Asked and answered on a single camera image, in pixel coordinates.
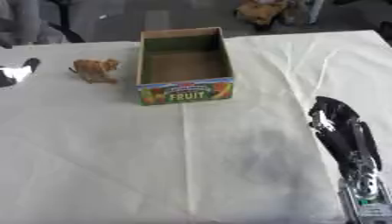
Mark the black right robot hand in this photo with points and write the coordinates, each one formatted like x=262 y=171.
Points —
x=341 y=131

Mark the brown soft toy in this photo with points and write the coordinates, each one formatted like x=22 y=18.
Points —
x=261 y=11

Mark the brown toy lion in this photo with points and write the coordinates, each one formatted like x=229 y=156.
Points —
x=96 y=70

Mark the open printed cardboard box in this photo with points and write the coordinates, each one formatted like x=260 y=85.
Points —
x=184 y=65

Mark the black tripod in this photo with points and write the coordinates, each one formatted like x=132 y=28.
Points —
x=66 y=23

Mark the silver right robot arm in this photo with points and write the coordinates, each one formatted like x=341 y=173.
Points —
x=368 y=201

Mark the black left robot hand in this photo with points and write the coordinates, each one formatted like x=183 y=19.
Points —
x=20 y=71

